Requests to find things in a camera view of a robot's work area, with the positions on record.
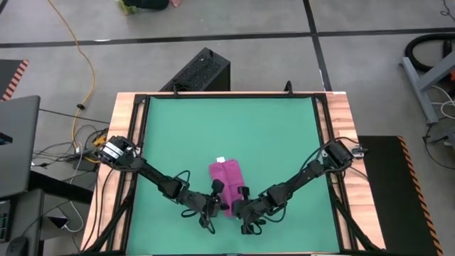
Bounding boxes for yellow extension cable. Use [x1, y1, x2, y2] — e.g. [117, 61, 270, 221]
[45, 0, 107, 164]

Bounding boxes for grey laptop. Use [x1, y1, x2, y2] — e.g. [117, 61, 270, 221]
[0, 95, 42, 198]

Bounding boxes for white charging cable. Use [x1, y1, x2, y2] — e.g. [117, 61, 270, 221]
[63, 201, 85, 234]

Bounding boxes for person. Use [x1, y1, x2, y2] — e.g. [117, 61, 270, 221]
[117, 0, 182, 16]

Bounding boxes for pink towel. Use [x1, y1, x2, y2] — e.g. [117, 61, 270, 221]
[208, 156, 247, 218]

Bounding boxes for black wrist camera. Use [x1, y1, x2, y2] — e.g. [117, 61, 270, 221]
[211, 179, 225, 198]
[237, 185, 252, 202]

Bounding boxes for black floor cable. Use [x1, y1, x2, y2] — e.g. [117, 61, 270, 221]
[422, 122, 455, 171]

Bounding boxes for black cable bundle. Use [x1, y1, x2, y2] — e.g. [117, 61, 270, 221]
[31, 122, 107, 172]

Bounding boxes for grey metal stand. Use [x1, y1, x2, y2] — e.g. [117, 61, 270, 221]
[400, 49, 455, 124]

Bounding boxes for black hose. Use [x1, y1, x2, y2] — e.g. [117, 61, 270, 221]
[405, 33, 455, 74]

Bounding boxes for black mat orange striped edge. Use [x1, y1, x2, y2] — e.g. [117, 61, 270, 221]
[357, 134, 445, 256]
[0, 59, 29, 102]

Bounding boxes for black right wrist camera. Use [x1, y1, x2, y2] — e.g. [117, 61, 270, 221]
[237, 185, 252, 202]

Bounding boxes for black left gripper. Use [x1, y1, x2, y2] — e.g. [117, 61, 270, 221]
[193, 193, 230, 227]

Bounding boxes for black computer tower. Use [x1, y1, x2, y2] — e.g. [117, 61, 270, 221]
[159, 47, 232, 92]

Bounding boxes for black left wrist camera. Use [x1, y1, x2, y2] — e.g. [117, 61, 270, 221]
[211, 179, 225, 198]

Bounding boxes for black metal table frame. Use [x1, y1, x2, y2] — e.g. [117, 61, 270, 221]
[83, 91, 380, 256]

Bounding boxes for black desk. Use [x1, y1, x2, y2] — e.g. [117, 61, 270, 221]
[0, 170, 95, 256]

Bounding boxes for smartphone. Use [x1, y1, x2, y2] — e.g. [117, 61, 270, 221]
[48, 215, 70, 230]

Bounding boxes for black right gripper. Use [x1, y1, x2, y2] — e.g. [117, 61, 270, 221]
[231, 198, 273, 236]

